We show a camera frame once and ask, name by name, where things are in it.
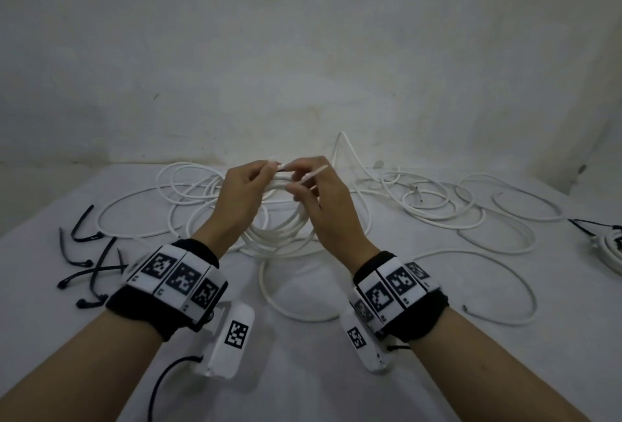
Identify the tied white cable bundle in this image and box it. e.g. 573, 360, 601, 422
589, 229, 622, 276

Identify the white wrist camera with marker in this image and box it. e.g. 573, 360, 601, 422
339, 309, 390, 373
193, 302, 256, 380

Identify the thin black camera cable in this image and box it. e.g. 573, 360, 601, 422
147, 356, 205, 422

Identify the person's right forearm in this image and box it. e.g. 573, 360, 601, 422
412, 307, 593, 422

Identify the black cable tie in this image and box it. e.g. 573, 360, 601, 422
59, 227, 93, 267
568, 218, 622, 243
58, 251, 129, 290
71, 205, 104, 243
76, 237, 118, 310

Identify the person's left hand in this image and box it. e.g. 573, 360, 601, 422
194, 159, 282, 260

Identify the person's right hand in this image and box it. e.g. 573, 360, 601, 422
284, 156, 383, 275

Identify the white cable coil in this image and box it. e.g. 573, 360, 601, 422
97, 159, 372, 262

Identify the long loose white cable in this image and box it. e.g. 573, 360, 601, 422
259, 131, 568, 326

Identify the person's left forearm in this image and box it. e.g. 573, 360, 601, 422
0, 309, 167, 422

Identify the black wristband with marker tiles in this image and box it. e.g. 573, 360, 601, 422
105, 239, 229, 343
347, 251, 451, 343

